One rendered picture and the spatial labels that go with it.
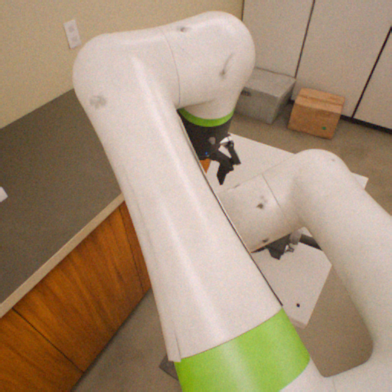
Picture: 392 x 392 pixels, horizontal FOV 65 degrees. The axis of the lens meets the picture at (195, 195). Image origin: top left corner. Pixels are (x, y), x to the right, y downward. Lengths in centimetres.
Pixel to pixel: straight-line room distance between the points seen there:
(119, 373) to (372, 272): 156
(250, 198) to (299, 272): 31
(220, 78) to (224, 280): 24
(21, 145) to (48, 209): 40
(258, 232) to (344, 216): 18
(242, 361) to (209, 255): 8
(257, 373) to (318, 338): 165
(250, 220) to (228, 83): 26
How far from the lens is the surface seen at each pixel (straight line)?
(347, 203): 46
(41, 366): 140
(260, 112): 308
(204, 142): 51
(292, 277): 81
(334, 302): 204
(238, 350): 26
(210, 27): 41
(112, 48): 37
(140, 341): 182
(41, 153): 136
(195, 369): 28
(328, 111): 294
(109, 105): 34
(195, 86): 39
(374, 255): 38
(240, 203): 57
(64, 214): 109
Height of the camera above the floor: 172
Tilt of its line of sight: 48 degrees down
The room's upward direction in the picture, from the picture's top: straight up
